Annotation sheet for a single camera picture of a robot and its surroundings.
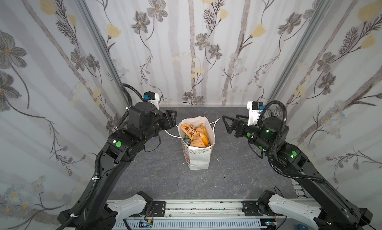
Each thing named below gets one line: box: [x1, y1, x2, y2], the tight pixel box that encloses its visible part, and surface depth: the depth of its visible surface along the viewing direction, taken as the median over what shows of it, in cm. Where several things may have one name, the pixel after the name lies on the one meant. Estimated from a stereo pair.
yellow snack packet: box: [196, 122, 210, 147], surface depth 85 cm
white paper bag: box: [165, 116, 222, 171], surface depth 78 cm
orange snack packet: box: [180, 123, 207, 148], surface depth 80 cm
